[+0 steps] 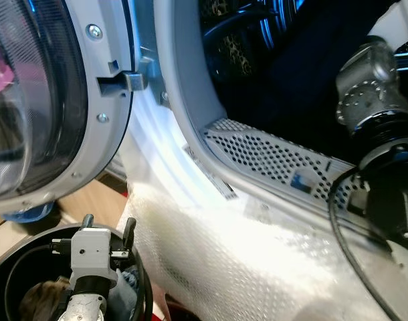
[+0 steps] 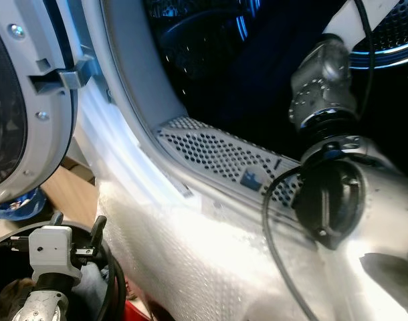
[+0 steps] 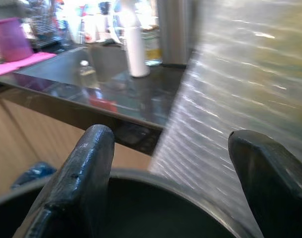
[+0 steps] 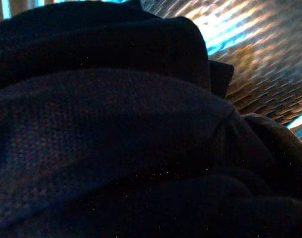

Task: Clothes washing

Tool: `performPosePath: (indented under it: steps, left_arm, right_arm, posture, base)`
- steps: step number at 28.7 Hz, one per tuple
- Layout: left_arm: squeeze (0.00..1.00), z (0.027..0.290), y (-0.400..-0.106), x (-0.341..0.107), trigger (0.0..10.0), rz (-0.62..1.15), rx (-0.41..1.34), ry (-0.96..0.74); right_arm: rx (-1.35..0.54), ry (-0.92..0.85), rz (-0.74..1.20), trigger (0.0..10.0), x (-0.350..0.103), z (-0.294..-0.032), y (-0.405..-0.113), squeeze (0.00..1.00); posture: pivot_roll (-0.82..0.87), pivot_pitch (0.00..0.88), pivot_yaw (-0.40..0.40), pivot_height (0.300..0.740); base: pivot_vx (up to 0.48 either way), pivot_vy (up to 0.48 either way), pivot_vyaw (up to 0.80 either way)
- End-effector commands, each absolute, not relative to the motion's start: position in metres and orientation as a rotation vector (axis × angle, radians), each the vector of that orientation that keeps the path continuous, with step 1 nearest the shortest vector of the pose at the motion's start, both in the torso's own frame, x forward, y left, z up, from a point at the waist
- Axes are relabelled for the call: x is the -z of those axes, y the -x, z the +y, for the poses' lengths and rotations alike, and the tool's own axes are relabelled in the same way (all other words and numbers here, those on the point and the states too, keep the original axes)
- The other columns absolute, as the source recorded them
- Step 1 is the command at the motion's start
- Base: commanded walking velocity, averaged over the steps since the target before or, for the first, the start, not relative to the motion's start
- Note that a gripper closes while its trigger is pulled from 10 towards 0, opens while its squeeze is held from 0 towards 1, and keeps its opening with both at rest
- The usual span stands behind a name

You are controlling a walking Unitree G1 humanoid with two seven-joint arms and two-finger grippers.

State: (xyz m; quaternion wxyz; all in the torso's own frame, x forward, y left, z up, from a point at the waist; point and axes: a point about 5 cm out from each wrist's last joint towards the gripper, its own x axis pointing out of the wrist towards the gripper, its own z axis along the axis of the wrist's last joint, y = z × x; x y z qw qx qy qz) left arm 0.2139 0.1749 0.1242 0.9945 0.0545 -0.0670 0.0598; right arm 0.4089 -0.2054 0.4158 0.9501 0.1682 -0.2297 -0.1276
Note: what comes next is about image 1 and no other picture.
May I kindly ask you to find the white washing machine body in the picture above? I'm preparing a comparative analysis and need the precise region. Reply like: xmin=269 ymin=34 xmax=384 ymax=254
xmin=114 ymin=0 xmax=408 ymax=321

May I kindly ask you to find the blue plastic container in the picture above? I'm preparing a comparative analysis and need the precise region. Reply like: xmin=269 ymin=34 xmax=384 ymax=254
xmin=2 ymin=201 xmax=61 ymax=225

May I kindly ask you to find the brown garment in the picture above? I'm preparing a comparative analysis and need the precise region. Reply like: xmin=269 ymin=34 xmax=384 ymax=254
xmin=18 ymin=280 xmax=74 ymax=321

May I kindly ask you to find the blue denim garment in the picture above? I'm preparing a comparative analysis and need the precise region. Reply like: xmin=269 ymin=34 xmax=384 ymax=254
xmin=107 ymin=266 xmax=141 ymax=321

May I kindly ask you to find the black round laundry bucket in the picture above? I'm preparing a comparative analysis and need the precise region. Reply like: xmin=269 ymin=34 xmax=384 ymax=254
xmin=0 ymin=224 xmax=155 ymax=321

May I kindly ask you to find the perforated grey lint filter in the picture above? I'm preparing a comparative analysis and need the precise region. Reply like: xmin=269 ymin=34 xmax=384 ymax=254
xmin=203 ymin=118 xmax=369 ymax=208

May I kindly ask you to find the round washer door with glass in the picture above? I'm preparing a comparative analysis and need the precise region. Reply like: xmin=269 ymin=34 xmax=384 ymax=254
xmin=0 ymin=0 xmax=148 ymax=215

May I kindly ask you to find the grey rubber door gasket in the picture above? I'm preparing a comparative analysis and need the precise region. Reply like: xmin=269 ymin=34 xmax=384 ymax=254
xmin=154 ymin=0 xmax=231 ymax=134

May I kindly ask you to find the pink cloth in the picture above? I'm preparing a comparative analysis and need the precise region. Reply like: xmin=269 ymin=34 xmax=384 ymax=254
xmin=0 ymin=27 xmax=17 ymax=94

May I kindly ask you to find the steel washer drum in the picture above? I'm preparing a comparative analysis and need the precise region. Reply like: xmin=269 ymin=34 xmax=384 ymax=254
xmin=199 ymin=0 xmax=408 ymax=74

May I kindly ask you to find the dark navy garment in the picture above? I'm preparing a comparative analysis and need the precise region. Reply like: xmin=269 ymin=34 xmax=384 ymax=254
xmin=217 ymin=0 xmax=392 ymax=165

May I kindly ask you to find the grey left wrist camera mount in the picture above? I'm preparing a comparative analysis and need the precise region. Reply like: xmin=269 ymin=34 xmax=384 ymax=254
xmin=69 ymin=227 xmax=119 ymax=290

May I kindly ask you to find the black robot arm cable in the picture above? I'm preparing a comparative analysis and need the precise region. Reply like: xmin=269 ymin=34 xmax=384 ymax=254
xmin=326 ymin=164 xmax=402 ymax=321

